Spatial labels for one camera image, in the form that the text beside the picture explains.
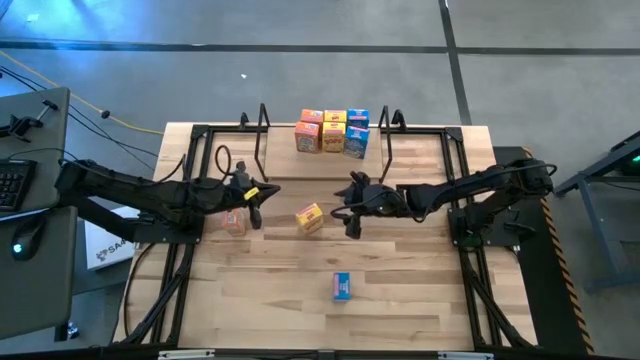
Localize black backlit keyboard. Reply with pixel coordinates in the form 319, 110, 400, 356
0, 158, 38, 212

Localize black aluminium table frame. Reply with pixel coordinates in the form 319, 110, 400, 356
117, 122, 536, 351

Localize white metal table bracket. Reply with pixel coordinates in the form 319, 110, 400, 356
157, 349, 216, 360
437, 351, 495, 360

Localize dark blue metal stand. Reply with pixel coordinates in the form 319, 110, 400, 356
549, 130, 640, 294

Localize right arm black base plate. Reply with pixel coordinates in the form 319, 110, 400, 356
447, 205, 522, 249

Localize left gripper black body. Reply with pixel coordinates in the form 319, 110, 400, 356
188, 174, 261, 214

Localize blue cereal box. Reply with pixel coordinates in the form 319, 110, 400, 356
342, 125, 371, 161
346, 108, 371, 129
332, 271, 352, 303

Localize desk caster wheel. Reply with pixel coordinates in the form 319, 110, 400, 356
54, 322, 81, 344

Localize black mat hazard stripe edge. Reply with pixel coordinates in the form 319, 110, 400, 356
492, 145, 596, 356

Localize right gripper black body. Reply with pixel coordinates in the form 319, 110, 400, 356
352, 182, 407, 219

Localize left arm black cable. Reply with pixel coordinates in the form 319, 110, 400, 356
213, 143, 234, 177

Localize black device green light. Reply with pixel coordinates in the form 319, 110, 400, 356
619, 149, 640, 176

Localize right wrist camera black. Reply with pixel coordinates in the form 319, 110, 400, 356
344, 214, 362, 240

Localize dark grey desk top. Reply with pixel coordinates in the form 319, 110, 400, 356
0, 87, 71, 221
0, 205, 79, 341

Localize white printed cardboard box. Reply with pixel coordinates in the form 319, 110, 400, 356
83, 205, 141, 271

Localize black metal shelf bracket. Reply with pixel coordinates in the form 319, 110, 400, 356
378, 104, 396, 185
253, 103, 272, 184

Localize yellow floor cable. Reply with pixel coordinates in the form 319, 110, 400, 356
0, 49, 165, 136

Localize black floor cable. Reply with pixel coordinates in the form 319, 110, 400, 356
0, 64, 161, 171

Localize black computer mouse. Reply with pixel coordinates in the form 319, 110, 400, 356
10, 215, 46, 262

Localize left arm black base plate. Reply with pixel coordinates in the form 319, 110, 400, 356
134, 204, 206, 245

